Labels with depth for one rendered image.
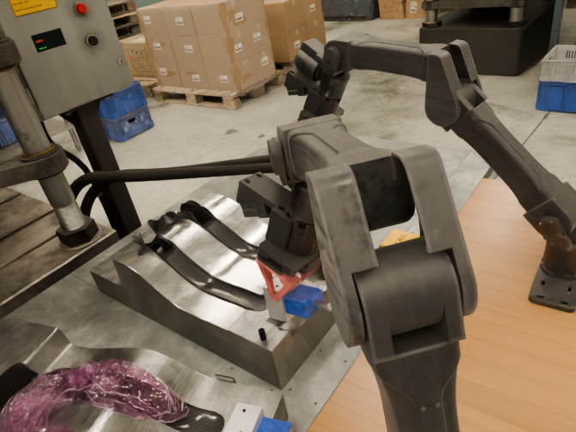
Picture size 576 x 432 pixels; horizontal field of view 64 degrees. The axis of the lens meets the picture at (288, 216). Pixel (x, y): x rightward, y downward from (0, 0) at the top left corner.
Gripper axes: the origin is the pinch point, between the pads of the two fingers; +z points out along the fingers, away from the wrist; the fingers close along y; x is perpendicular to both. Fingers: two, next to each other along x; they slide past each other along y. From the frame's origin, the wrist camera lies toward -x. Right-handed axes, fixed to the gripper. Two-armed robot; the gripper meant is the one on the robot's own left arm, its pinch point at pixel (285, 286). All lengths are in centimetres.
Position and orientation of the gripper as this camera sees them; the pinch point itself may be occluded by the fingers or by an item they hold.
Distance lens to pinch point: 69.8
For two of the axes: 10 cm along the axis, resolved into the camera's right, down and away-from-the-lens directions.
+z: -2.0, 7.8, 6.0
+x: 7.6, 5.1, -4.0
